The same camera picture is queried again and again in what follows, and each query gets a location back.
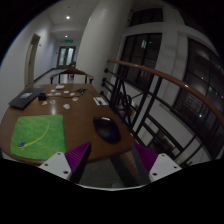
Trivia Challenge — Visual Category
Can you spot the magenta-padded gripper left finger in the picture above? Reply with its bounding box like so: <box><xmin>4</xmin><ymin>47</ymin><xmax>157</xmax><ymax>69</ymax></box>
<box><xmin>39</xmin><ymin>141</ymin><xmax>92</xmax><ymax>184</ymax></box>

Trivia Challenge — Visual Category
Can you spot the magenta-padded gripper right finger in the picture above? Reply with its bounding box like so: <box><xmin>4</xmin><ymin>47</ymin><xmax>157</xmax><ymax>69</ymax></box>
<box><xmin>132</xmin><ymin>142</ymin><xmax>183</xmax><ymax>185</ymax></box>

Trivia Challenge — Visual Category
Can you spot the black computer mouse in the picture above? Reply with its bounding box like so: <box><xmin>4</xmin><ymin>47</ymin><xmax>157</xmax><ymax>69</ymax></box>
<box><xmin>93</xmin><ymin>115</ymin><xmax>122</xmax><ymax>145</ymax></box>

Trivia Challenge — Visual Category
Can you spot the green grass-print mouse pad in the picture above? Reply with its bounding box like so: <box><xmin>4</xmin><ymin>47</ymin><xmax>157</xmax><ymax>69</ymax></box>
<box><xmin>9</xmin><ymin>114</ymin><xmax>68</xmax><ymax>162</ymax></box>

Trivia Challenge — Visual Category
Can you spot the black closed laptop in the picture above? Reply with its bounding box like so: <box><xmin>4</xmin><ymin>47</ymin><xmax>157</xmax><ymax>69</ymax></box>
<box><xmin>8</xmin><ymin>87</ymin><xmax>46</xmax><ymax>110</ymax></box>

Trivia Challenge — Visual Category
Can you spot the white paper sheet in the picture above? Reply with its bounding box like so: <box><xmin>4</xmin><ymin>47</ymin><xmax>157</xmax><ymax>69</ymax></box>
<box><xmin>92</xmin><ymin>96</ymin><xmax>109</xmax><ymax>107</ymax></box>

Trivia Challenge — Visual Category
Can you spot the black railing with wooden handrail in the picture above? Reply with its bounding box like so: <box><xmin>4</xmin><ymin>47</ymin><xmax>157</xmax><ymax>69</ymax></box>
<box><xmin>103</xmin><ymin>59</ymin><xmax>224</xmax><ymax>168</ymax></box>

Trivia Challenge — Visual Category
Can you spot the wooden armchair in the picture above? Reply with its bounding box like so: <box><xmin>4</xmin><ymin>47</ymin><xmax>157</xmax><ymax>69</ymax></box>
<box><xmin>49</xmin><ymin>68</ymin><xmax>95</xmax><ymax>85</ymax></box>

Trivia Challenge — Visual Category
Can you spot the white side door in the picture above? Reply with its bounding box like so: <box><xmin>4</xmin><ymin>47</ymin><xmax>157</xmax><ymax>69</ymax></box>
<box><xmin>24</xmin><ymin>33</ymin><xmax>42</xmax><ymax>88</ymax></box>

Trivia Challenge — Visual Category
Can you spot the glass double door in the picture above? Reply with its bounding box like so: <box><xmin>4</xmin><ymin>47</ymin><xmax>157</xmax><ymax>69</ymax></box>
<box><xmin>56</xmin><ymin>45</ymin><xmax>77</xmax><ymax>69</ymax></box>

